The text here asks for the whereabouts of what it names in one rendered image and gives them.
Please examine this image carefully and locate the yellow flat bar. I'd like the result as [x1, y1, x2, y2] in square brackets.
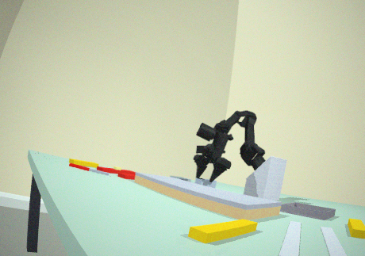
[348, 219, 365, 239]
[69, 159, 99, 168]
[188, 220, 258, 243]

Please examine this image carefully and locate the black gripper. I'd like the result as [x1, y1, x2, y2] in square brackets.
[194, 143, 232, 182]

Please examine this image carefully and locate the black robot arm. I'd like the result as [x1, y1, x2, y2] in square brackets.
[196, 110, 266, 170]

